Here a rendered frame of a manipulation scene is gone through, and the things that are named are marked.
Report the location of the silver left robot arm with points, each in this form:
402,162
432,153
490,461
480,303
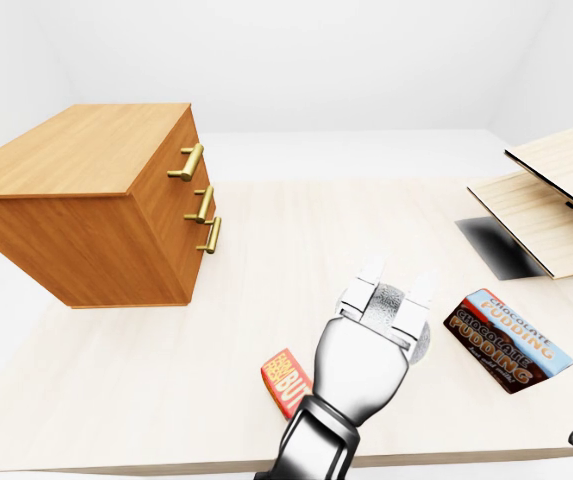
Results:
311,445

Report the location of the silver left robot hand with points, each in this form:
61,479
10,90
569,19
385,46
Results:
358,360

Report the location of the chocolate pudding box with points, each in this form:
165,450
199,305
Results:
508,340

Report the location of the pale wooden slat tray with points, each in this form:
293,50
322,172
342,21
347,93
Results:
541,220

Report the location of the red butter box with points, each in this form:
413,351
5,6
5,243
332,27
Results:
281,380

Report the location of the wooden cabinet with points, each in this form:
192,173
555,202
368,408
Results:
76,165

